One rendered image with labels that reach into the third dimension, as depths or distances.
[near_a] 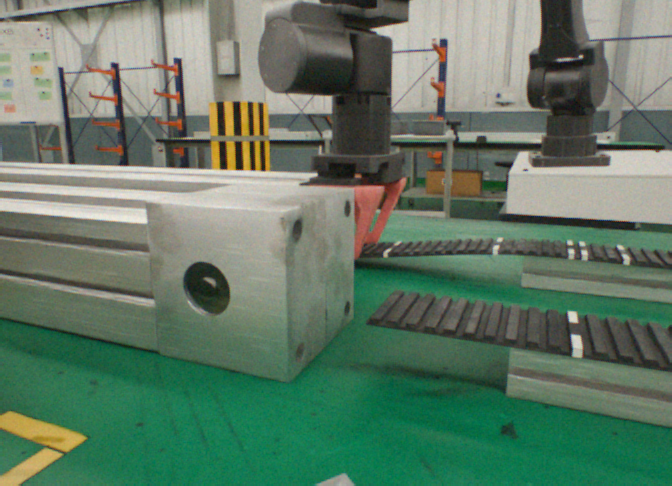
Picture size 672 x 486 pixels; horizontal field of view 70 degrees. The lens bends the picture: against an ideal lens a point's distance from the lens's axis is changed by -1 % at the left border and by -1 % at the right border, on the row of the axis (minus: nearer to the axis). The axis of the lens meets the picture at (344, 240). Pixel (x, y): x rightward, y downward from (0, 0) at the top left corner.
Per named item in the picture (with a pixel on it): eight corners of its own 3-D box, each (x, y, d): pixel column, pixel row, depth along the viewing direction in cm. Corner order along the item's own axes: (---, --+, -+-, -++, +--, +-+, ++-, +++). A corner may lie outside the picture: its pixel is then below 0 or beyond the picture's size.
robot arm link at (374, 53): (405, 28, 44) (361, 36, 48) (353, 17, 40) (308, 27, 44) (403, 105, 46) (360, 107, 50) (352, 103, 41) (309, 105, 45)
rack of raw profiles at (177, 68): (36, 173, 999) (20, 62, 949) (74, 170, 1080) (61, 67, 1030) (158, 179, 875) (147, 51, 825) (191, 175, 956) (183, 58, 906)
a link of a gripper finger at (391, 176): (321, 253, 49) (320, 160, 47) (348, 239, 55) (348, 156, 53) (386, 260, 46) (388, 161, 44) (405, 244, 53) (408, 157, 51)
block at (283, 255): (365, 307, 37) (366, 184, 35) (289, 384, 26) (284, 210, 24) (264, 292, 41) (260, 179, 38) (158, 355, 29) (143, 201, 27)
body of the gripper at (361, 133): (308, 176, 44) (307, 91, 42) (349, 167, 53) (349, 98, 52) (376, 178, 42) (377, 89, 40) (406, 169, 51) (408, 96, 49)
